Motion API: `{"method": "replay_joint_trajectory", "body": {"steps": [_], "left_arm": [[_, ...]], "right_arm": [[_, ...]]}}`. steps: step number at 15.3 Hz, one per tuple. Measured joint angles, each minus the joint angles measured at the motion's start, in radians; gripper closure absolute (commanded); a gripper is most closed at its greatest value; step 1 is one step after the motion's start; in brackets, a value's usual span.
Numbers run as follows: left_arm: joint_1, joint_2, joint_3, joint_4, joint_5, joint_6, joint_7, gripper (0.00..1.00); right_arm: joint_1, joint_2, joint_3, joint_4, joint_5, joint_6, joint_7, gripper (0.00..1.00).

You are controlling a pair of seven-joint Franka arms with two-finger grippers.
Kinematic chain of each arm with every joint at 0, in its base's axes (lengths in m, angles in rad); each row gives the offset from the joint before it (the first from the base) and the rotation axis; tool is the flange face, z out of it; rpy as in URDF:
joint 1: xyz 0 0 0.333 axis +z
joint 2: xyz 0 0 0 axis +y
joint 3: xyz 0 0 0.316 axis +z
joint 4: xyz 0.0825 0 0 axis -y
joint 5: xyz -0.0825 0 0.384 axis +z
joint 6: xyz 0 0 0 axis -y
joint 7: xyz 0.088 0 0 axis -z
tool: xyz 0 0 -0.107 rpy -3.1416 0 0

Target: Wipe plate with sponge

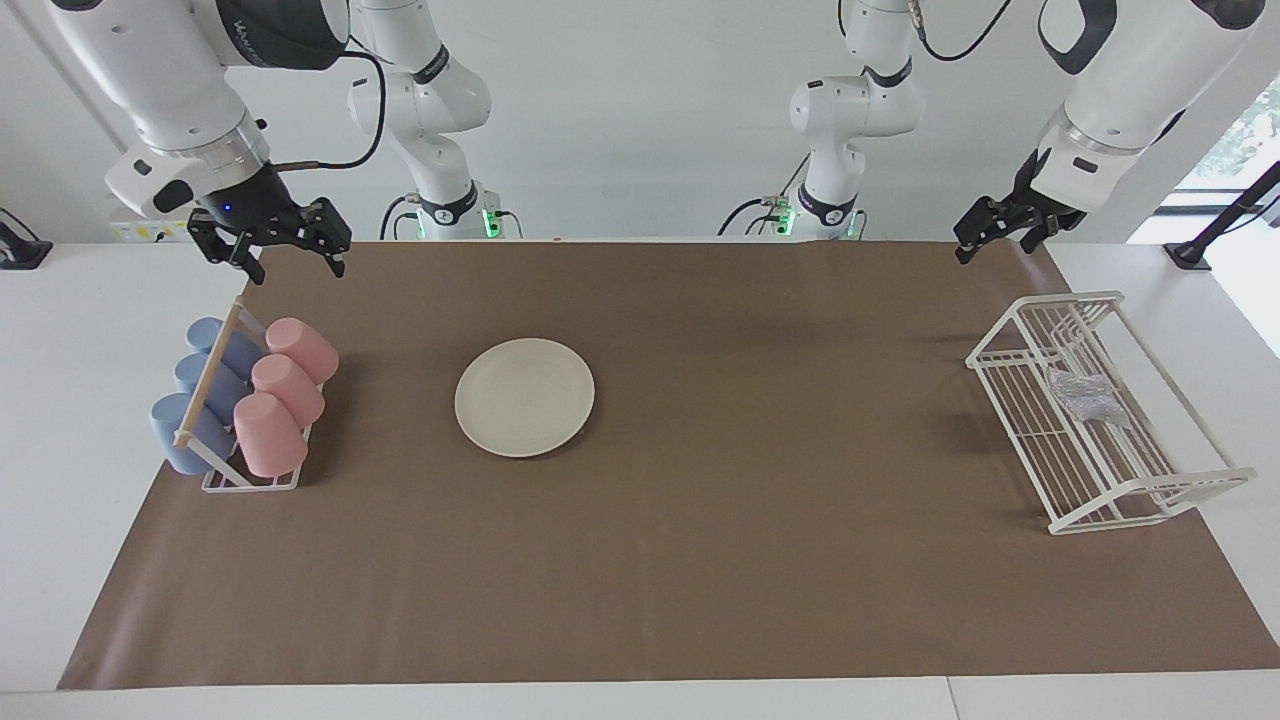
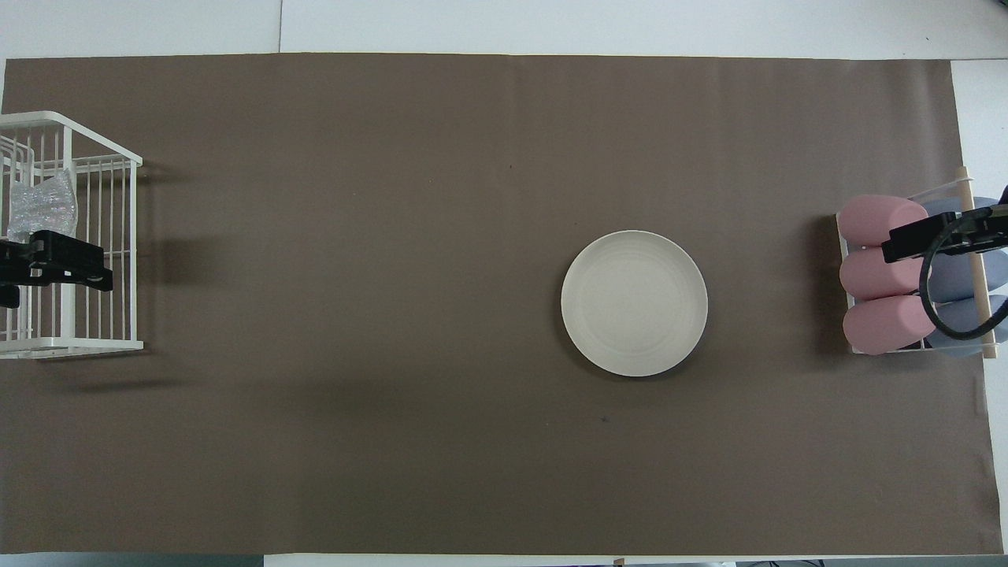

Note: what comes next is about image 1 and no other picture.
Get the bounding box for silver mesh sponge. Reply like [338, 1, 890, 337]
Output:
[1045, 368, 1136, 429]

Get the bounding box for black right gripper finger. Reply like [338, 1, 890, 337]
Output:
[298, 197, 353, 280]
[188, 215, 267, 287]

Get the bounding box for black clamp mount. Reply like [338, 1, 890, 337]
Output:
[0, 208, 53, 271]

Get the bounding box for cup rack with wooden handle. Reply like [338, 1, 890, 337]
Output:
[172, 298, 313, 493]

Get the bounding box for black base cable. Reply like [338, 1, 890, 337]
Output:
[716, 195, 801, 239]
[378, 193, 421, 241]

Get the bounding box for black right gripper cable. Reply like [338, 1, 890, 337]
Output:
[270, 50, 389, 171]

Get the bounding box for blue cup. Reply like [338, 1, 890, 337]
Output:
[149, 393, 236, 476]
[186, 317, 263, 381]
[174, 352, 251, 426]

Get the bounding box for black right base cable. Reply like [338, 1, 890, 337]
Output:
[378, 193, 421, 241]

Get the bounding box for pink cup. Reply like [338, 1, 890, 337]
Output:
[250, 354, 327, 429]
[233, 392, 309, 479]
[265, 317, 340, 386]

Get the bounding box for thin black left gripper cable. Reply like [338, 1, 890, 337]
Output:
[905, 0, 1013, 63]

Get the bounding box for brown table mat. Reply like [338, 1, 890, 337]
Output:
[58, 240, 1280, 691]

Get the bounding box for black left base cable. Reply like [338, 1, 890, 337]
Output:
[716, 195, 801, 239]

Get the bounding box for white wire dish rack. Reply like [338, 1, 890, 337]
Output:
[965, 290, 1259, 536]

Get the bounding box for cream round plate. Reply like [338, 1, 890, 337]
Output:
[454, 338, 597, 459]

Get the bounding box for white box with yellow stickers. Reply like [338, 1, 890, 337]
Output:
[108, 220, 196, 244]

